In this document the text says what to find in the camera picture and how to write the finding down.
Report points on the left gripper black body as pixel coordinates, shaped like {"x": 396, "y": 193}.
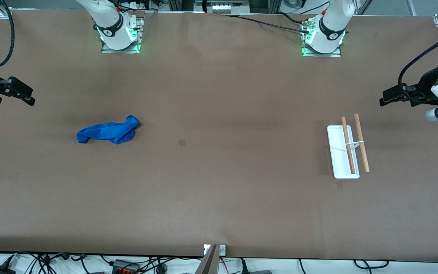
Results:
{"x": 424, "y": 85}

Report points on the blue cloth towel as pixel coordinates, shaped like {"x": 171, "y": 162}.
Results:
{"x": 108, "y": 131}

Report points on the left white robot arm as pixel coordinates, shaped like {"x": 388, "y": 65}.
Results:
{"x": 331, "y": 23}

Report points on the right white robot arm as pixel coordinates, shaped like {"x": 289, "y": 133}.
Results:
{"x": 112, "y": 15}

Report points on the white rack with wooden bars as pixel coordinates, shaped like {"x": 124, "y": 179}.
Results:
{"x": 340, "y": 152}

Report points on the grey box with white connectors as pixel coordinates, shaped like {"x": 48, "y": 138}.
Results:
{"x": 222, "y": 7}

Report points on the black orange power adapter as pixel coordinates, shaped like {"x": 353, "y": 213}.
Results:
{"x": 126, "y": 266}

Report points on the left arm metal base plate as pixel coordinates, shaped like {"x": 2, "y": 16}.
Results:
{"x": 337, "y": 54}

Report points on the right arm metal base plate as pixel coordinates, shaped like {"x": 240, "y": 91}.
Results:
{"x": 140, "y": 36}

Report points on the small metal table bracket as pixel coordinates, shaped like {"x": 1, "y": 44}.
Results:
{"x": 222, "y": 250}

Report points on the grey camera stand post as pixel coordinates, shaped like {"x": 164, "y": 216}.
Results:
{"x": 208, "y": 262}

